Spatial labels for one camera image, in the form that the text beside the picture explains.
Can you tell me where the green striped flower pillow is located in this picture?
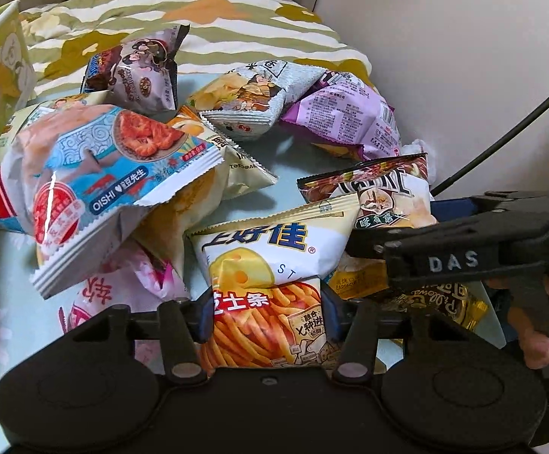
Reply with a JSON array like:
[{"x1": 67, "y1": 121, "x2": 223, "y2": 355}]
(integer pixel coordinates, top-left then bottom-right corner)
[{"x1": 17, "y1": 0, "x2": 375, "y2": 102}]

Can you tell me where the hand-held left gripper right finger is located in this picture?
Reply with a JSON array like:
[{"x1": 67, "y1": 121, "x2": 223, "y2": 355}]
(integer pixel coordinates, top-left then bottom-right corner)
[{"x1": 321, "y1": 286, "x2": 474, "y2": 385}]

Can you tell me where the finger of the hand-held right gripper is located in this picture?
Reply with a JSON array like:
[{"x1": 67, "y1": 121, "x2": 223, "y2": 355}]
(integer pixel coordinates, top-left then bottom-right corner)
[
  {"x1": 345, "y1": 226, "x2": 445, "y2": 262},
  {"x1": 433, "y1": 191, "x2": 549, "y2": 223}
]

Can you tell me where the plain yellow snack bag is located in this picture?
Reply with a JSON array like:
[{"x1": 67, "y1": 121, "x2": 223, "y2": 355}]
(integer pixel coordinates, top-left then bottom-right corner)
[{"x1": 130, "y1": 170, "x2": 219, "y2": 294}]

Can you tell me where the brown white snack bag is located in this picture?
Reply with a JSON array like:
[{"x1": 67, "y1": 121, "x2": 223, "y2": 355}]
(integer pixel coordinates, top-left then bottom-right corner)
[{"x1": 297, "y1": 152, "x2": 440, "y2": 232}]

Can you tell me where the person's right hand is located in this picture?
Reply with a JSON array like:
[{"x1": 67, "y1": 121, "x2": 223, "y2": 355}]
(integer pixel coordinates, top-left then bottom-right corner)
[{"x1": 486, "y1": 278, "x2": 549, "y2": 370}]

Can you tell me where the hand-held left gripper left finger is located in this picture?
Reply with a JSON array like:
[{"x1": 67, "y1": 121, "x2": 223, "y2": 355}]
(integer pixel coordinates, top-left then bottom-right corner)
[{"x1": 67, "y1": 288, "x2": 219, "y2": 386}]

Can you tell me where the gold black snack bag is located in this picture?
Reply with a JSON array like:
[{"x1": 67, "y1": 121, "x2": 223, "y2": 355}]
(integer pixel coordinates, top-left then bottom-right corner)
[{"x1": 388, "y1": 281, "x2": 490, "y2": 334}]

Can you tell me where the pink white snack bag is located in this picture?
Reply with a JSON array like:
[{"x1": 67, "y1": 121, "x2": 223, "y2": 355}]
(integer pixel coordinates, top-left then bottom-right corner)
[{"x1": 59, "y1": 239, "x2": 192, "y2": 374}]

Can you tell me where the daisy print blue cloth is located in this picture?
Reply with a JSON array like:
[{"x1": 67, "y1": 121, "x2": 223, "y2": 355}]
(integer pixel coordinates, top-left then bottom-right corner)
[{"x1": 0, "y1": 68, "x2": 509, "y2": 440}]

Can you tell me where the grey white chips bag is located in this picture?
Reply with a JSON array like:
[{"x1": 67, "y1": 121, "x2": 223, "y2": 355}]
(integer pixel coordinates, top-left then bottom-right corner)
[{"x1": 185, "y1": 59, "x2": 328, "y2": 143}]

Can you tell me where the yellow white cheese stick bag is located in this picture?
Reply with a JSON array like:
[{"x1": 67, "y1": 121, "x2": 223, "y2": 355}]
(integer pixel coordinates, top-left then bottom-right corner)
[{"x1": 187, "y1": 199, "x2": 365, "y2": 370}]

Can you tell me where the small yellow snack packet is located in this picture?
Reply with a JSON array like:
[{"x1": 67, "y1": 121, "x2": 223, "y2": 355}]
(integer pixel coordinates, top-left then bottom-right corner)
[{"x1": 326, "y1": 259, "x2": 391, "y2": 300}]

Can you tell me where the black cable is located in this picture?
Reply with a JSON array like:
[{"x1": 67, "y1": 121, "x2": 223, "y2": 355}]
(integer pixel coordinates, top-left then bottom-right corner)
[{"x1": 431, "y1": 70, "x2": 549, "y2": 197}]

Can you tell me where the pale yellow cartoon snack bag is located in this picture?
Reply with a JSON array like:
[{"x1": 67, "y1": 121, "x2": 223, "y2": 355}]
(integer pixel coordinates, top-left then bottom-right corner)
[{"x1": 166, "y1": 106, "x2": 280, "y2": 199}]

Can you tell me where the blue red snack bag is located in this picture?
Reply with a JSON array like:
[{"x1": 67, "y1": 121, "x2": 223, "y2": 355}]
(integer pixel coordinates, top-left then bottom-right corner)
[{"x1": 0, "y1": 103, "x2": 223, "y2": 300}]

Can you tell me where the brown purple snack bag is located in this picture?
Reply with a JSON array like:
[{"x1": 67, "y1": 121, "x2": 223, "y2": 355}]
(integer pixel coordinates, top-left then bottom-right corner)
[{"x1": 81, "y1": 25, "x2": 191, "y2": 115}]

